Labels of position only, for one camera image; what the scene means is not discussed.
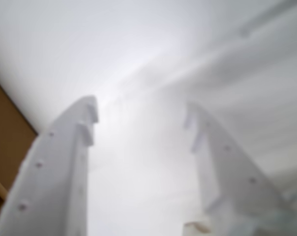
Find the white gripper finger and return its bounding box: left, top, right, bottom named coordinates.
left=0, top=95, right=100, bottom=236
left=182, top=102, right=291, bottom=236

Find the brown cardboard box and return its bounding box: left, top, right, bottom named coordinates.
left=0, top=72, right=39, bottom=217

